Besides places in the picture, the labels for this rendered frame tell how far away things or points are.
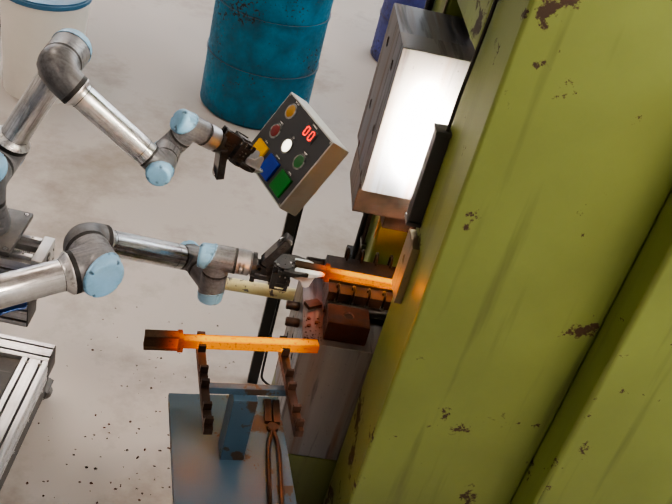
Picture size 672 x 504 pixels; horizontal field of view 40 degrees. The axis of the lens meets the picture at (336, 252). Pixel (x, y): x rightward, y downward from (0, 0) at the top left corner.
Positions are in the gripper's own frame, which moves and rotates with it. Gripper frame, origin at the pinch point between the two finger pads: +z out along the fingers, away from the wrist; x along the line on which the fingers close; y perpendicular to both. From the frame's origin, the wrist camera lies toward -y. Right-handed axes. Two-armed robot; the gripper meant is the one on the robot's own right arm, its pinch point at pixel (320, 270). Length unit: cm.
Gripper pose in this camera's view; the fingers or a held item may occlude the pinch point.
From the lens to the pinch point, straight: 264.5
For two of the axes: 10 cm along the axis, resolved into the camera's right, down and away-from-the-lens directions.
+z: 9.7, 1.8, 1.5
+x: 0.2, 5.7, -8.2
